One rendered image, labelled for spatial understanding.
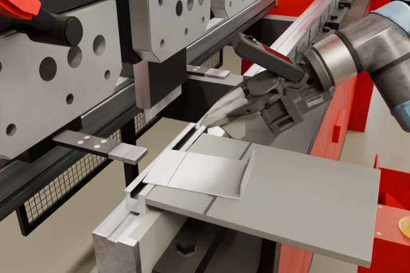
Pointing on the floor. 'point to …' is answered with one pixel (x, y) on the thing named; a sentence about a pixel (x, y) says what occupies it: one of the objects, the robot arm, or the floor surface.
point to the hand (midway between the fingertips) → (205, 119)
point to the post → (127, 130)
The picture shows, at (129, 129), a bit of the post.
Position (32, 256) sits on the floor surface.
